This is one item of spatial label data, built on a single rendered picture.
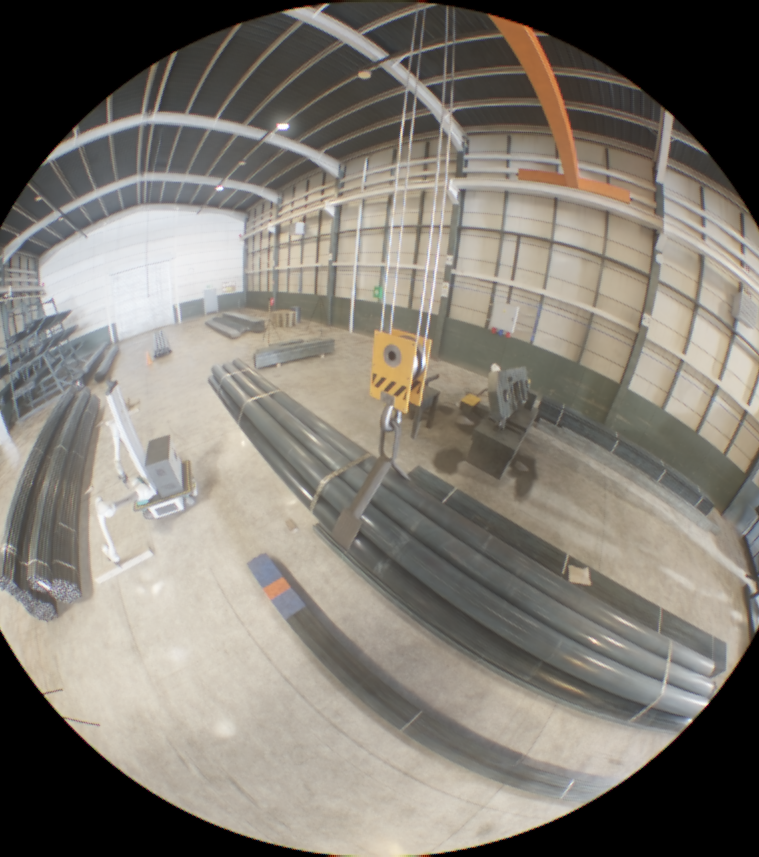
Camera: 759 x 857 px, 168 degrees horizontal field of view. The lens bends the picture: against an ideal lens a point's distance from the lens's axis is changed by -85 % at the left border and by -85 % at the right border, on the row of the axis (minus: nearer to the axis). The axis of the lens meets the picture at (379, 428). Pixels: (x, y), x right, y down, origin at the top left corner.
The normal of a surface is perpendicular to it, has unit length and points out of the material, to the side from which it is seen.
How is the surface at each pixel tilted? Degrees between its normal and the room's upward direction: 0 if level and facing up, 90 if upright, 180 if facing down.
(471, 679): 0
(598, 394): 90
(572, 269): 90
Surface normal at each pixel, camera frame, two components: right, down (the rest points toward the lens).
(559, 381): -0.67, 0.36
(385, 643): 0.09, -0.83
